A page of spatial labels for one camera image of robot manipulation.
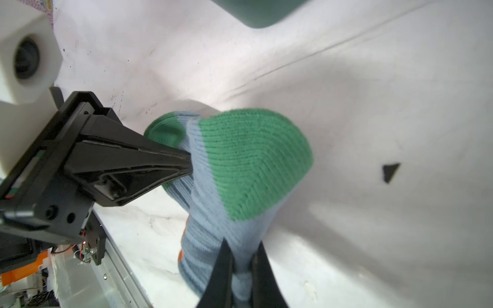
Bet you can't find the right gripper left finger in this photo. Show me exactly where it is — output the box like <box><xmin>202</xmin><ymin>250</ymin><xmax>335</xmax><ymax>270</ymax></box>
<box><xmin>196</xmin><ymin>239</ymin><xmax>234</xmax><ymax>308</ymax></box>

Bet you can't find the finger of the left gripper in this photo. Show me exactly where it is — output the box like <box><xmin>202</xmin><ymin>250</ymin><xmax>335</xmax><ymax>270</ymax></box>
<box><xmin>64</xmin><ymin>115</ymin><xmax>193</xmax><ymax>207</ymax></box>

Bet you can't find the blue orange green sock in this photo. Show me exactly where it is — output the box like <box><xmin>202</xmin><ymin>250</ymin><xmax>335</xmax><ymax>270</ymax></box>
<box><xmin>145</xmin><ymin>109</ymin><xmax>313</xmax><ymax>307</ymax></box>

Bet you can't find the green compartment organizer tray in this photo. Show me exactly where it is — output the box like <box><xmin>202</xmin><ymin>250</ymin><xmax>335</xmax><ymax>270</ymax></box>
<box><xmin>213</xmin><ymin>0</ymin><xmax>306</xmax><ymax>29</ymax></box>

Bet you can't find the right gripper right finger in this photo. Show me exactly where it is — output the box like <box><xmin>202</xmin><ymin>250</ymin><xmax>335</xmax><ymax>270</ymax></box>
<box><xmin>251</xmin><ymin>243</ymin><xmax>288</xmax><ymax>308</ymax></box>

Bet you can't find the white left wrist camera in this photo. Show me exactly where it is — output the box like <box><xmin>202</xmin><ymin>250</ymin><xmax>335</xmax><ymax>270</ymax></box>
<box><xmin>1</xmin><ymin>1</ymin><xmax>62</xmax><ymax>105</ymax></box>

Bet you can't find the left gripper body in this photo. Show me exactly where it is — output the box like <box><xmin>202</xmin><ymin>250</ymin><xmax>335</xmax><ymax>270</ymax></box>
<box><xmin>1</xmin><ymin>91</ymin><xmax>108</xmax><ymax>245</ymax></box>

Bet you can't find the small black debris chip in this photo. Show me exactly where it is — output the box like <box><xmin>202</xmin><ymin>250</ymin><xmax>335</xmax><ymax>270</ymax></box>
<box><xmin>382</xmin><ymin>162</ymin><xmax>401</xmax><ymax>184</ymax></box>

